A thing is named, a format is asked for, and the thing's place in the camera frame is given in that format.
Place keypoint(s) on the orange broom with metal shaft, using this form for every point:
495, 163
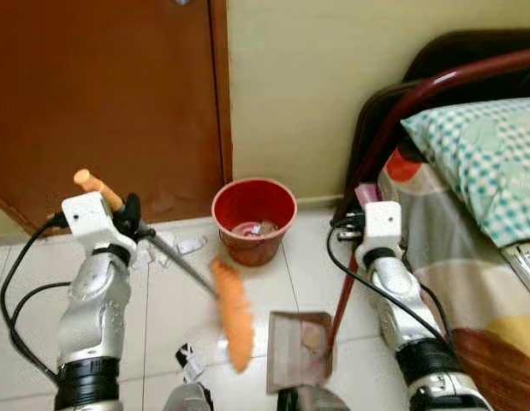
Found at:
235, 312

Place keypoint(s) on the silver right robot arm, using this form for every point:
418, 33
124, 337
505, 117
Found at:
410, 317

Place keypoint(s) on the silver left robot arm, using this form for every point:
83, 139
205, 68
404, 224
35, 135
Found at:
93, 308

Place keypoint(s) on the white paper scrap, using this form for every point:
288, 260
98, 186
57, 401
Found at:
191, 246

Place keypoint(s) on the crumpled paper trash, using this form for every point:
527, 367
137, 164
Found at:
258, 229

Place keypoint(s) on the red plastic bucket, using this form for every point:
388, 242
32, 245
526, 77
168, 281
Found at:
252, 247

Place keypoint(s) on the colourful patterned bed sheet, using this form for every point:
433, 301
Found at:
453, 257

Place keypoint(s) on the beige paper scrap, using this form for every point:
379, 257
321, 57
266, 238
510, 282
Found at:
312, 340

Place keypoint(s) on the red white magazine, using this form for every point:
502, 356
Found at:
526, 261

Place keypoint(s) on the brown wooden door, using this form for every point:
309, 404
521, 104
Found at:
102, 86

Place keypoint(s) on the black white wrapper scrap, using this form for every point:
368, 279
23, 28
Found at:
189, 364

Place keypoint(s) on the teal checked pillow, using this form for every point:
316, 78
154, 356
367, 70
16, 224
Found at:
487, 163

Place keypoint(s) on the grey right robot leg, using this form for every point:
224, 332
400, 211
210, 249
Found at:
314, 401

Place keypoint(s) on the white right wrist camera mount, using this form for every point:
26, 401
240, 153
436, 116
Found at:
383, 227

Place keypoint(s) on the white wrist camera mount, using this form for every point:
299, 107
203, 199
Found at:
383, 227
85, 218

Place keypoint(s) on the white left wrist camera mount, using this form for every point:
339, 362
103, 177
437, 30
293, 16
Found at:
85, 218

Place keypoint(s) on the brown wooden door frame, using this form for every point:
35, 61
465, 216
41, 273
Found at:
222, 86

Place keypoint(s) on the dark red bed frame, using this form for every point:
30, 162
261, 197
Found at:
470, 51

